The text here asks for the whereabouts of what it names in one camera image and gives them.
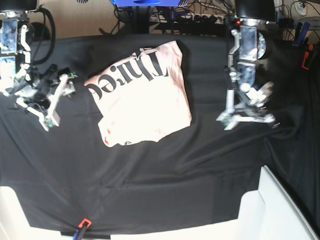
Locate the pale pink T-shirt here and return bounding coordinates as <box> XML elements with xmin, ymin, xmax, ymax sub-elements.
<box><xmin>85</xmin><ymin>41</ymin><xmax>192</xmax><ymax>148</ymax></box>

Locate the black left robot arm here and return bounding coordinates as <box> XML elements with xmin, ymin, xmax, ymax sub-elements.
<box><xmin>216</xmin><ymin>0</ymin><xmax>277</xmax><ymax>131</ymax></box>

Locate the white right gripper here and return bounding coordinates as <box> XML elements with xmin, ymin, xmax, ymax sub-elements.
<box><xmin>16</xmin><ymin>64</ymin><xmax>78</xmax><ymax>131</ymax></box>

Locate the black power strip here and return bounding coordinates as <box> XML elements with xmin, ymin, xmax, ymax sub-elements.
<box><xmin>149</xmin><ymin>11</ymin><xmax>228</xmax><ymax>26</ymax></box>

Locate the blue plastic base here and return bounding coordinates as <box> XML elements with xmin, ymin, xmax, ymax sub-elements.
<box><xmin>111</xmin><ymin>0</ymin><xmax>189</xmax><ymax>7</ymax></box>

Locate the red bracket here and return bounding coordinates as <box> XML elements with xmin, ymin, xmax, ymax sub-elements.
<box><xmin>301</xmin><ymin>44</ymin><xmax>314</xmax><ymax>70</ymax></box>

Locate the black table cloth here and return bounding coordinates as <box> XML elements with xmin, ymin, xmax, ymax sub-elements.
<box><xmin>0</xmin><ymin>34</ymin><xmax>320</xmax><ymax>235</ymax></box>

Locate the red blue tool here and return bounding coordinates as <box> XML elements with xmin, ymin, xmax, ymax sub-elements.
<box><xmin>72</xmin><ymin>218</ymin><xmax>92</xmax><ymax>240</ymax></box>

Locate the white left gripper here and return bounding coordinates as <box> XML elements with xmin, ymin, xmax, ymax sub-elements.
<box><xmin>216</xmin><ymin>89</ymin><xmax>277</xmax><ymax>131</ymax></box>

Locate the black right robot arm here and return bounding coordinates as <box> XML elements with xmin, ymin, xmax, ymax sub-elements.
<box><xmin>0</xmin><ymin>0</ymin><xmax>77</xmax><ymax>131</ymax></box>

